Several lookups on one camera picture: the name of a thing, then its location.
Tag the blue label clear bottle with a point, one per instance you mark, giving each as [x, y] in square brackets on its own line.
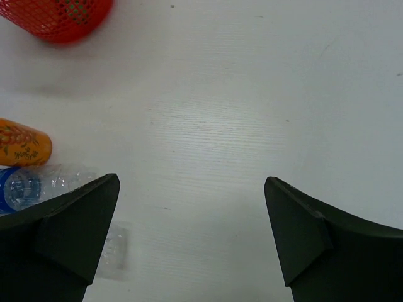
[23, 187]

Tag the green plastic bottle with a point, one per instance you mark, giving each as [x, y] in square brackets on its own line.
[77, 10]

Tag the orange juice bottle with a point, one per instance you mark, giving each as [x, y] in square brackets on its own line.
[23, 146]

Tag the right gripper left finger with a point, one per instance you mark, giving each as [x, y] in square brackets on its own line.
[50, 251]

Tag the red mesh plastic bin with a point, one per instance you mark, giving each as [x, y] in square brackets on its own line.
[46, 20]

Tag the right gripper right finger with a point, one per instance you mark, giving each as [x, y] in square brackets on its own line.
[327, 254]

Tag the clear plastic bottle white cap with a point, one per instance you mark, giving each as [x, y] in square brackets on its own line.
[113, 263]

